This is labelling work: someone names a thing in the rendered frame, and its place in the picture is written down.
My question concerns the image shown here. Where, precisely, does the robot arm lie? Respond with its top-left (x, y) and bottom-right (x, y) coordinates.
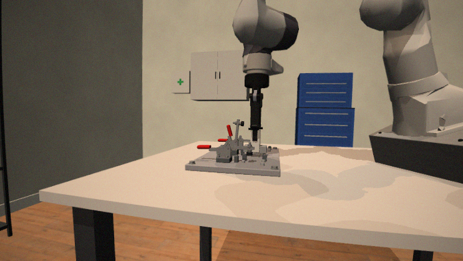
top-left (232, 0), bottom-right (463, 137)

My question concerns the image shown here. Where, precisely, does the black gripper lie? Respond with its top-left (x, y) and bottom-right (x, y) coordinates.
top-left (245, 73), bottom-right (269, 152)

